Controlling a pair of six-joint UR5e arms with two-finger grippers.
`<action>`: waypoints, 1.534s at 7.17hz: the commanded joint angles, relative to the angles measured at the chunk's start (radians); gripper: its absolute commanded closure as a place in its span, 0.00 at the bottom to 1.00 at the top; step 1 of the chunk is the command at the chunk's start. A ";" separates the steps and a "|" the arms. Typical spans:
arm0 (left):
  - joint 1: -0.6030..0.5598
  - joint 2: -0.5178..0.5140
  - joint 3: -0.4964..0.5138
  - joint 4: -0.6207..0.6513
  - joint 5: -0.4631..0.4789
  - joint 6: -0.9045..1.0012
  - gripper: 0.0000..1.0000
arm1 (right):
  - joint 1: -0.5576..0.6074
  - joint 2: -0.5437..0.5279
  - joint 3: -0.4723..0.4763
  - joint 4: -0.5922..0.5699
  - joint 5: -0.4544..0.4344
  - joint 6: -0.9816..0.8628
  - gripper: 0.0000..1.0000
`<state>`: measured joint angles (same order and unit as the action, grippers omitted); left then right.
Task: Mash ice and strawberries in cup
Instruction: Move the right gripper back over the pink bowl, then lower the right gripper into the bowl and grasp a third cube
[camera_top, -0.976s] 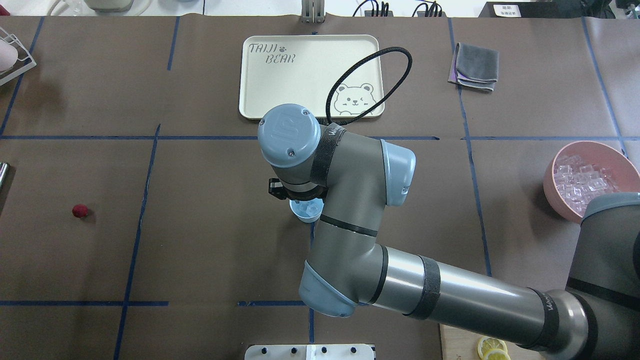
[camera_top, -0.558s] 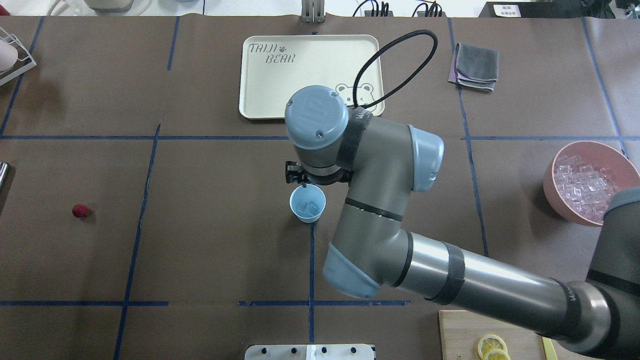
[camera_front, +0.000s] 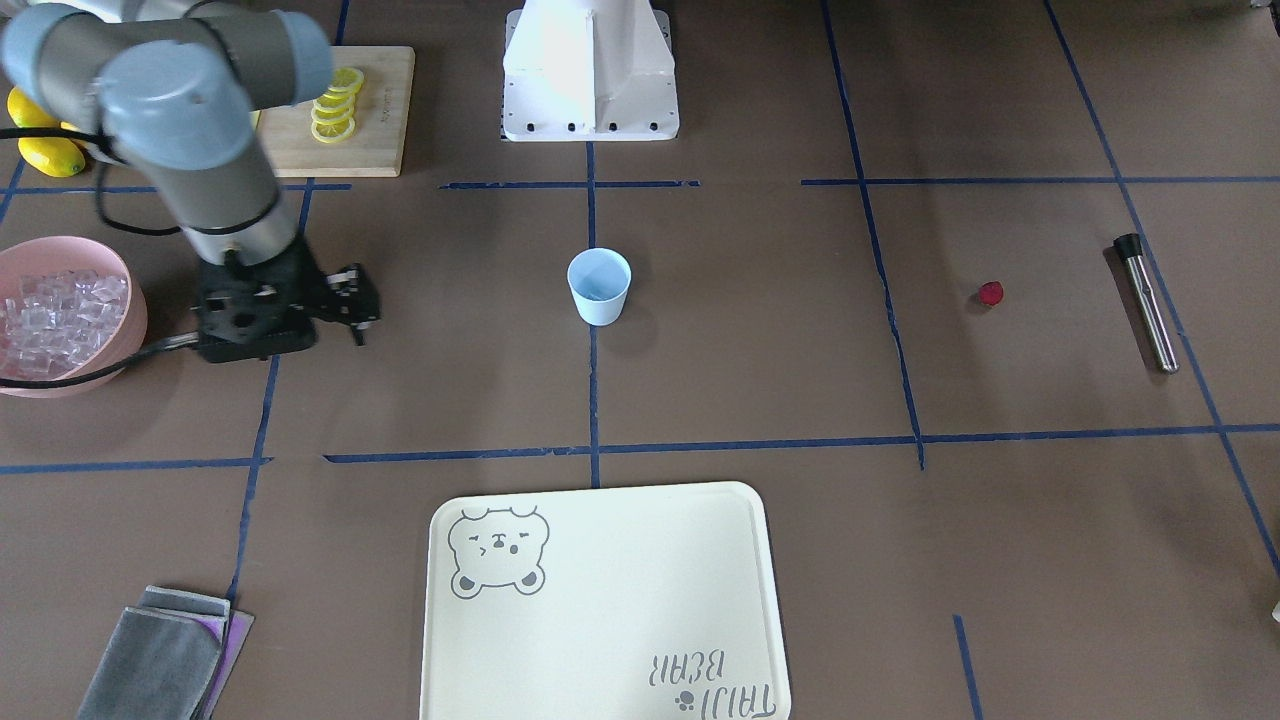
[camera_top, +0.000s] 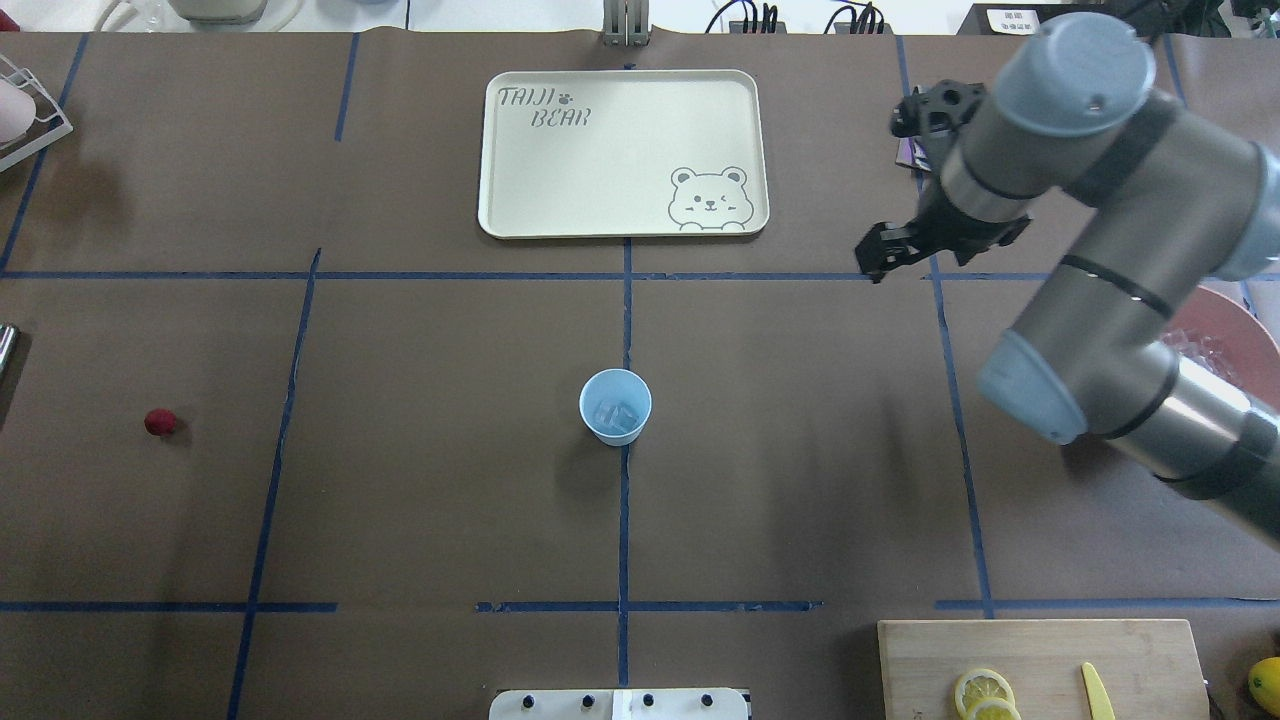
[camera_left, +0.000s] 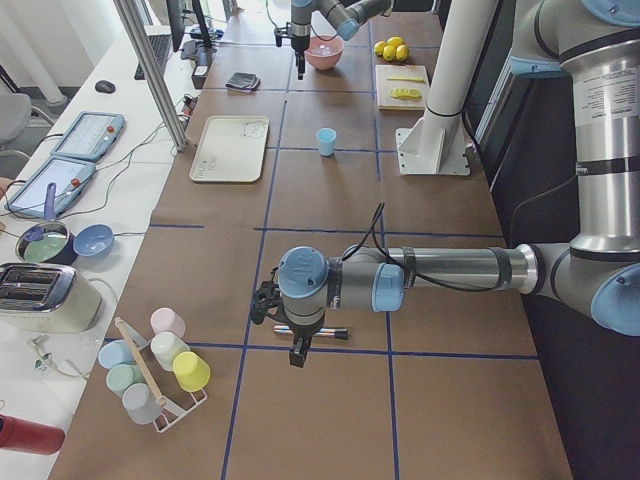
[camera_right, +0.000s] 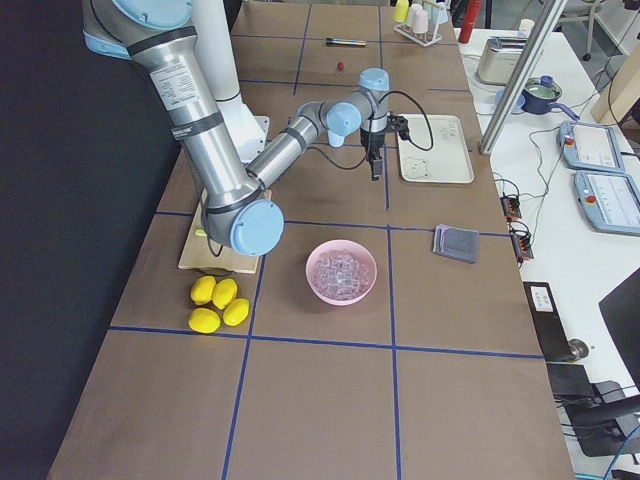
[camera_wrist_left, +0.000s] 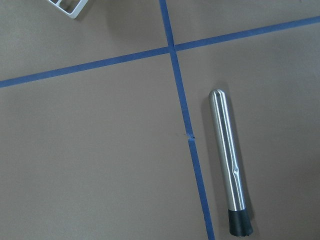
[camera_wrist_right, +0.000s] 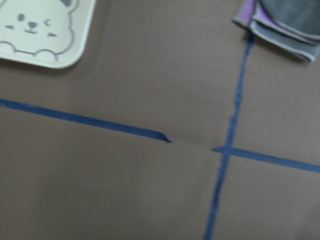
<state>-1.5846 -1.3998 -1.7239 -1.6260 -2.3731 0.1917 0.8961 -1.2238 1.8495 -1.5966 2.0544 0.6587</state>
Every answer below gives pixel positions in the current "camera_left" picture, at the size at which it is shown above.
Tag clear ice cubes pile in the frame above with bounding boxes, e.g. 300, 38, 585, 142
309, 44, 337, 56

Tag teach pendant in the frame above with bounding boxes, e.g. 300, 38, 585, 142
5, 156, 96, 218
52, 111, 125, 162

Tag blue cup on rack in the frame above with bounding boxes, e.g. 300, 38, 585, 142
98, 339, 135, 370

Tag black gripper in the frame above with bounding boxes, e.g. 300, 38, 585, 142
289, 321, 320, 367
291, 35, 307, 80

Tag pink cup on rack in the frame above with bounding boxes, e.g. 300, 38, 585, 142
150, 307, 186, 338

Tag white cup on rack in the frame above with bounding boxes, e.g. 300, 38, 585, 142
150, 331, 190, 372

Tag black keyboard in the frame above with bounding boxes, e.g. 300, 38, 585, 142
147, 34, 172, 77

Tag green cup on rack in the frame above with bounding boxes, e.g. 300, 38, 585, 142
106, 363, 145, 397

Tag cream toaster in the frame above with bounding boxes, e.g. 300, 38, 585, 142
1, 263, 102, 334

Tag black computer mouse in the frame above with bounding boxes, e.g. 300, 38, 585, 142
94, 80, 116, 94

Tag blue bowl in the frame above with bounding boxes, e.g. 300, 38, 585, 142
73, 224, 115, 258

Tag blue saucepan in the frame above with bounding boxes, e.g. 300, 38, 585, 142
15, 182, 78, 265

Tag grey purple folded cloth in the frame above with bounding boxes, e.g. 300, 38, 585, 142
225, 72, 261, 93

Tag yellow cup on rack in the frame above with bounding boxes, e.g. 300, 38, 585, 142
173, 351, 211, 392

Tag yellow plastic knife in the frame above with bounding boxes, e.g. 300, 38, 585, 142
385, 76, 426, 83

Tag steel muddler black tip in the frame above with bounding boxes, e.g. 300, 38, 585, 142
273, 325, 350, 341

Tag light blue plastic cup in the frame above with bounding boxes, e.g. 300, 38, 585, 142
316, 127, 337, 157

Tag white cup rack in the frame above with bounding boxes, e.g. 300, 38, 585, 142
113, 317, 208, 433

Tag upper teach pendant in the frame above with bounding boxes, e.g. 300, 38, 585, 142
52, 111, 125, 162

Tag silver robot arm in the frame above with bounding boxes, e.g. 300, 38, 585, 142
286, 0, 394, 80
251, 1, 639, 367

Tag cream bear tray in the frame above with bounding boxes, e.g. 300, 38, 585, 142
189, 115, 269, 183

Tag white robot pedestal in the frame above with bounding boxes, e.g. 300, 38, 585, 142
396, 0, 499, 176

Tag aluminium frame post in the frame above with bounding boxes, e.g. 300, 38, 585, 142
114, 0, 188, 152

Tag lower teach pendant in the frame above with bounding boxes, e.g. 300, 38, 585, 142
5, 156, 96, 218

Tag pink bowl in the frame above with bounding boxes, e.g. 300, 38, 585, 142
304, 36, 344, 71

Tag red bottle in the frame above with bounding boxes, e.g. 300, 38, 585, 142
1, 414, 66, 455

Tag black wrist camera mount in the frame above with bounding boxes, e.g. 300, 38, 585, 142
274, 23, 292, 48

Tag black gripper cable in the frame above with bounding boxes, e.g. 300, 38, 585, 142
339, 200, 501, 293

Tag yellow lemon slices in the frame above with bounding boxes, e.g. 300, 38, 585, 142
389, 87, 422, 100

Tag grey cup on rack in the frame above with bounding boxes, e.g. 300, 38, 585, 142
122, 383, 162, 425

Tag wooden cutting board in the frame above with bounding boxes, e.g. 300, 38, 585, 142
375, 65, 430, 111

